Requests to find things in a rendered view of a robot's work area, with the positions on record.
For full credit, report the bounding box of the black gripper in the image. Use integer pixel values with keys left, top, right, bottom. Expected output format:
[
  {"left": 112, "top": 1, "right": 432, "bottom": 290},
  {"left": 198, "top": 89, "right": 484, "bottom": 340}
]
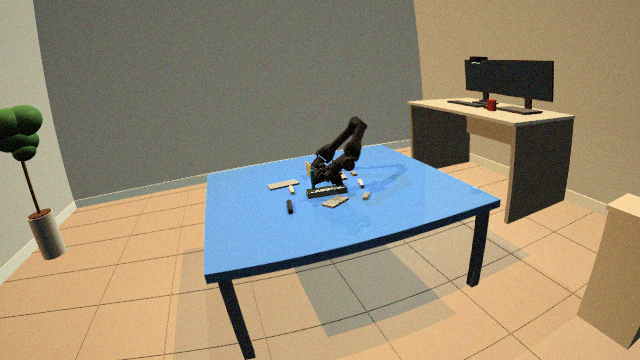
[{"left": 313, "top": 159, "right": 343, "bottom": 185}]

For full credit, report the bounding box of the keyboard with white letter keys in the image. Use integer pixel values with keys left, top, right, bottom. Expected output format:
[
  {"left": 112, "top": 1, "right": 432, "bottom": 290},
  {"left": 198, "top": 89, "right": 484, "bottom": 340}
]
[{"left": 306, "top": 183, "right": 348, "bottom": 199}]

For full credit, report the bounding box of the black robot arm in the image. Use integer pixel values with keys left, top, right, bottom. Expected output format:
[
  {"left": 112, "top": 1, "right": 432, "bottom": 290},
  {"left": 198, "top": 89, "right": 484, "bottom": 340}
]
[{"left": 309, "top": 117, "right": 368, "bottom": 187}]

